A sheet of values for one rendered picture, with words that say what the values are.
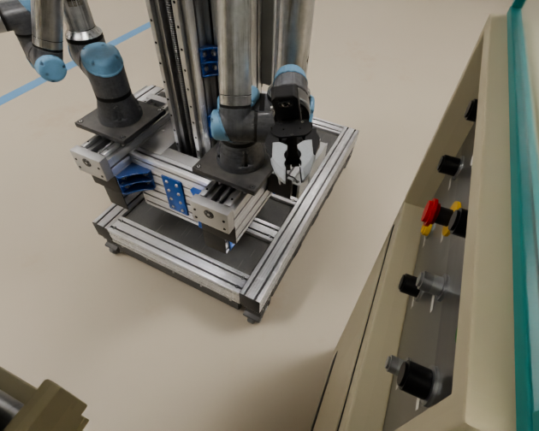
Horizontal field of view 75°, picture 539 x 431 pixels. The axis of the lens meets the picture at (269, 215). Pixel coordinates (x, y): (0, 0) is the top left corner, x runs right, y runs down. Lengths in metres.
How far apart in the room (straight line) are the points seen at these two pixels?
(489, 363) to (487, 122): 0.22
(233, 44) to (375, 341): 0.64
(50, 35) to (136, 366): 1.17
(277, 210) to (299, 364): 0.68
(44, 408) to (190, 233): 1.13
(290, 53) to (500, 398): 0.81
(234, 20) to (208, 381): 1.23
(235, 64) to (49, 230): 1.55
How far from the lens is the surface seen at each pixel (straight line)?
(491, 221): 0.27
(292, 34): 0.89
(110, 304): 1.74
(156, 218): 1.68
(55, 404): 0.58
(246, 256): 1.49
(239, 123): 0.84
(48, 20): 1.22
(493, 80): 0.44
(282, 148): 0.61
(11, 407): 0.63
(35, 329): 1.82
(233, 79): 0.82
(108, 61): 1.26
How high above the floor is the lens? 1.44
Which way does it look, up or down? 49 degrees down
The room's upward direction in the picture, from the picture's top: 2 degrees clockwise
